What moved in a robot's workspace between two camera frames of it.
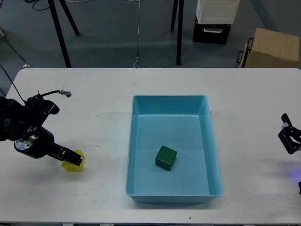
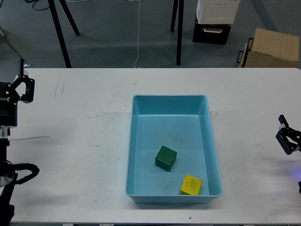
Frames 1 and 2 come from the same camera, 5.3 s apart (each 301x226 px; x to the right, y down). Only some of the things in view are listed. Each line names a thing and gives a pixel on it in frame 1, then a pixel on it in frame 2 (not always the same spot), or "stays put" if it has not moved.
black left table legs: (53, 10) stays put
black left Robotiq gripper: (41, 143) → (9, 97)
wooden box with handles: (270, 49) stays put
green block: (165, 157) stays put
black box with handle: (217, 34) stays put
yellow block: (69, 166) → (191, 185)
